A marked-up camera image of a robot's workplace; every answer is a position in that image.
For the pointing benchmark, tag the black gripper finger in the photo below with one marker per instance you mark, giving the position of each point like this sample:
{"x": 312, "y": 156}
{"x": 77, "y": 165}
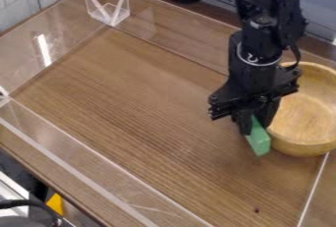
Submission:
{"x": 241, "y": 118}
{"x": 268, "y": 112}

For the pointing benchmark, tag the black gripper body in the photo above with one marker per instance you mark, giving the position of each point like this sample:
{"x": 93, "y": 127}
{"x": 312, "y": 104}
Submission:
{"x": 253, "y": 83}

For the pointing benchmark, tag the green rectangular block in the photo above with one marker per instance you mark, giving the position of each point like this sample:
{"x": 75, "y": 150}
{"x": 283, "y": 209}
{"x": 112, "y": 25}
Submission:
{"x": 259, "y": 138}

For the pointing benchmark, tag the brown wooden bowl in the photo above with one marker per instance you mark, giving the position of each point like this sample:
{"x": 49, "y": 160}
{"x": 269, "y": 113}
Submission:
{"x": 303, "y": 129}

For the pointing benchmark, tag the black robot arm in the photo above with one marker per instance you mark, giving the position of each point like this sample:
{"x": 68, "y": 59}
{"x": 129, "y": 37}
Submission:
{"x": 272, "y": 27}

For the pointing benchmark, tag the yellow sticker label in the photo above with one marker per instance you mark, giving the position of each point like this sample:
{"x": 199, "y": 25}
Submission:
{"x": 55, "y": 203}

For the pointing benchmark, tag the clear acrylic tray wall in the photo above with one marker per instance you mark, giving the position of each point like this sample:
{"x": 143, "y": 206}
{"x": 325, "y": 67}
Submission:
{"x": 104, "y": 115}

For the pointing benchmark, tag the clear acrylic corner bracket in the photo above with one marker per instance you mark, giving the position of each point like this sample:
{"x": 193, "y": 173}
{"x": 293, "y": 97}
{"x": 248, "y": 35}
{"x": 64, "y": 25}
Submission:
{"x": 108, "y": 13}

